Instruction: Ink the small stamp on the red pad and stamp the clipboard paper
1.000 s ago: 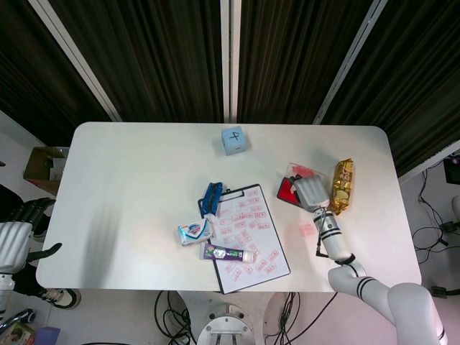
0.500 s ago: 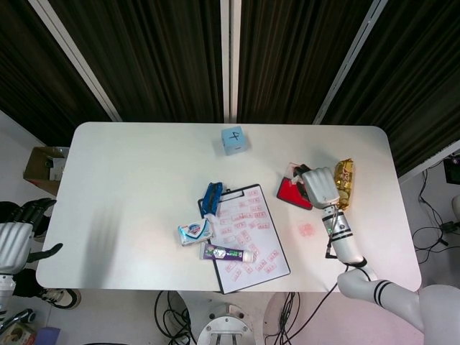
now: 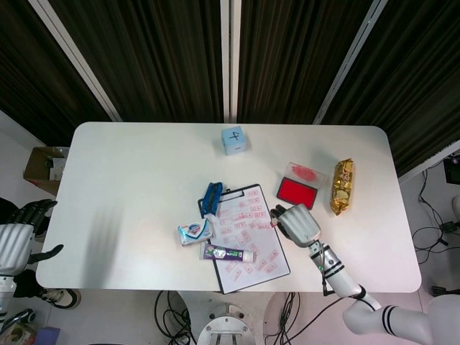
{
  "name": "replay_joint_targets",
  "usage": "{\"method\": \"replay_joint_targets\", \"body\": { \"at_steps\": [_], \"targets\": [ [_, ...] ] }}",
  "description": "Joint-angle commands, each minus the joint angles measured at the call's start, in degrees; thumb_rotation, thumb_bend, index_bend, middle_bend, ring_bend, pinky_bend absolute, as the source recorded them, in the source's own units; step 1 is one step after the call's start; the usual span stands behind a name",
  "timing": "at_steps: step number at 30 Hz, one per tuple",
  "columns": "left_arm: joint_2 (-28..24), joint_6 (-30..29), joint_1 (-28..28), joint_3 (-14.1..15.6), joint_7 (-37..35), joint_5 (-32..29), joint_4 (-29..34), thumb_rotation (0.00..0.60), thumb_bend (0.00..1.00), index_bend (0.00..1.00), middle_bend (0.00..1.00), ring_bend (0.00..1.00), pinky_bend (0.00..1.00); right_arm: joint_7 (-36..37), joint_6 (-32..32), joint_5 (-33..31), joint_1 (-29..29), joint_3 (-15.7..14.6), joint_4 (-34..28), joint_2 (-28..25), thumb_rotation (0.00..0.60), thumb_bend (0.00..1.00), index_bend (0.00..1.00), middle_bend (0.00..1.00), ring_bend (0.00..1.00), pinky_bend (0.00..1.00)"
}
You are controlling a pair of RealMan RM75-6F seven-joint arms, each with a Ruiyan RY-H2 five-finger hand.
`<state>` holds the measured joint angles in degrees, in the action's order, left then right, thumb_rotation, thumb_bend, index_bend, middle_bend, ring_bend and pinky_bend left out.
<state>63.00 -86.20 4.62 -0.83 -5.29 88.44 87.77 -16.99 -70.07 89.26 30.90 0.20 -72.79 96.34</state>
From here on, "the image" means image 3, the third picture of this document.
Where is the white upright frame post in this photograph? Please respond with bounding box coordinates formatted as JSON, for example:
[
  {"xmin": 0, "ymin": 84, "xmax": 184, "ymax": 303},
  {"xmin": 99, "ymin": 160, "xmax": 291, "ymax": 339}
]
[{"xmin": 219, "ymin": 0, "xmax": 242, "ymax": 123}]

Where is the brown cardboard box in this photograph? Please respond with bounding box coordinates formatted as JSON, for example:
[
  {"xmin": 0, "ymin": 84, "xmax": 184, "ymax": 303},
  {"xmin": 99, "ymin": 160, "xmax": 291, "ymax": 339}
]
[{"xmin": 23, "ymin": 146, "xmax": 70, "ymax": 197}]

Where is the purple and white toothpaste tube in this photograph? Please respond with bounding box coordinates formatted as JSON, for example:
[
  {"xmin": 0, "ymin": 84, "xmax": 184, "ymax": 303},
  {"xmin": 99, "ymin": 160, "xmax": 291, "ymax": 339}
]
[{"xmin": 199, "ymin": 243, "xmax": 258, "ymax": 264}]

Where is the purple foam block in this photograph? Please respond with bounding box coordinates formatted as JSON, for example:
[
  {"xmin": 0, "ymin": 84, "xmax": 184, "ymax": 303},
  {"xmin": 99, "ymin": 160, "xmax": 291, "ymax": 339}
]
[{"xmin": 35, "ymin": 326, "xmax": 60, "ymax": 345}]

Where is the white paper with red stamps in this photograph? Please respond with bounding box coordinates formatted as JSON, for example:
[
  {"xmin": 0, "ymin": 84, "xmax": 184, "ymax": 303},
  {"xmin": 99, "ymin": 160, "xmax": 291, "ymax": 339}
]
[{"xmin": 214, "ymin": 185, "xmax": 290, "ymax": 293}]

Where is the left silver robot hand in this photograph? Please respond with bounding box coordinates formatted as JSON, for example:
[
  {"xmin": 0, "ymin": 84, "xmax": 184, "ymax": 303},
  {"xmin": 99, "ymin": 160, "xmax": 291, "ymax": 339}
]
[{"xmin": 0, "ymin": 199, "xmax": 65, "ymax": 277}]

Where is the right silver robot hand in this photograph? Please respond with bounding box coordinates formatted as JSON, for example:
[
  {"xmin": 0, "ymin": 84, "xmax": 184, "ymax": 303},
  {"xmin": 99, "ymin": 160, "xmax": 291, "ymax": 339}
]
[{"xmin": 270, "ymin": 203, "xmax": 322, "ymax": 249}]

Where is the gold foil snack bag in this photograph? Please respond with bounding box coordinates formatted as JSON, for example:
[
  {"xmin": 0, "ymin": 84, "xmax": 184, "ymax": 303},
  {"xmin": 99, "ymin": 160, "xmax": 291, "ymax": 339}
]
[{"xmin": 329, "ymin": 157, "xmax": 356, "ymax": 217}]

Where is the white slanted frame post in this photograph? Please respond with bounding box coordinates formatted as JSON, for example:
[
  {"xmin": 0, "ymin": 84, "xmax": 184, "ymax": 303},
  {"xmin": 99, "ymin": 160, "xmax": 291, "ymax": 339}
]
[
  {"xmin": 313, "ymin": 0, "xmax": 389, "ymax": 126},
  {"xmin": 28, "ymin": 0, "xmax": 121, "ymax": 122}
]

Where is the red ink pad with lid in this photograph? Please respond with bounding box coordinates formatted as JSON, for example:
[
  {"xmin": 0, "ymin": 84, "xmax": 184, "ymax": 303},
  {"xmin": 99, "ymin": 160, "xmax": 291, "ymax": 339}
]
[{"xmin": 275, "ymin": 162, "xmax": 327, "ymax": 210}]

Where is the white and black sneaker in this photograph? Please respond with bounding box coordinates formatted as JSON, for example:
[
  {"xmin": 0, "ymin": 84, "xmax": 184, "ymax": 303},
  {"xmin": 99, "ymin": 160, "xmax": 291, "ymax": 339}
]
[{"xmin": 37, "ymin": 287, "xmax": 82, "ymax": 310}]

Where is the dark pleated curtain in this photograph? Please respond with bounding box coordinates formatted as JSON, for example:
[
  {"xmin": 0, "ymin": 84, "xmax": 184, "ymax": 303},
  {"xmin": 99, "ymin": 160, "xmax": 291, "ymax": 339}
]
[{"xmin": 0, "ymin": 0, "xmax": 460, "ymax": 177}]

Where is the colourful printed carton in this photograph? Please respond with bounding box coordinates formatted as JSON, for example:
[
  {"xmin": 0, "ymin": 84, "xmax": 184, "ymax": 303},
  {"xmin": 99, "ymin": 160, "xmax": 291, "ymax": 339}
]
[{"xmin": 0, "ymin": 321, "xmax": 36, "ymax": 345}]

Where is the light blue numbered cube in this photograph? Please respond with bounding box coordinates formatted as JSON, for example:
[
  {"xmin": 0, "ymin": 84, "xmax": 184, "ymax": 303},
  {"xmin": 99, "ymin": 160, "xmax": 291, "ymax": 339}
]
[{"xmin": 220, "ymin": 126, "xmax": 249, "ymax": 156}]

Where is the white and blue soap box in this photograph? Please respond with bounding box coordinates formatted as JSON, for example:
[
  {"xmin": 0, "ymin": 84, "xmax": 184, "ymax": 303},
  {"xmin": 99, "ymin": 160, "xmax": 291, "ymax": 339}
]
[{"xmin": 176, "ymin": 217, "xmax": 219, "ymax": 247}]

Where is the grey round robot base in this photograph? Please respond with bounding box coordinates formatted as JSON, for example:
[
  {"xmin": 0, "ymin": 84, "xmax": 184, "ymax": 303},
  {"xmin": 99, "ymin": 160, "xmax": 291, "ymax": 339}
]
[{"xmin": 195, "ymin": 303, "xmax": 262, "ymax": 345}]

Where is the black floor cable bundle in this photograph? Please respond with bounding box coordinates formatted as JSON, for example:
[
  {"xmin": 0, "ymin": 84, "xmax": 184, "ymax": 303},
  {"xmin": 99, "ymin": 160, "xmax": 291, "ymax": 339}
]
[
  {"xmin": 265, "ymin": 291, "xmax": 346, "ymax": 345},
  {"xmin": 411, "ymin": 168, "xmax": 460, "ymax": 262},
  {"xmin": 154, "ymin": 290, "xmax": 193, "ymax": 345}
]

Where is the black clipboard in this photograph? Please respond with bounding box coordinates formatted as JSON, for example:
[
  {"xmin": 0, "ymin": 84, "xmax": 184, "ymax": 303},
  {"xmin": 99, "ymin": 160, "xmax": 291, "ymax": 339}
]
[{"xmin": 197, "ymin": 183, "xmax": 291, "ymax": 295}]

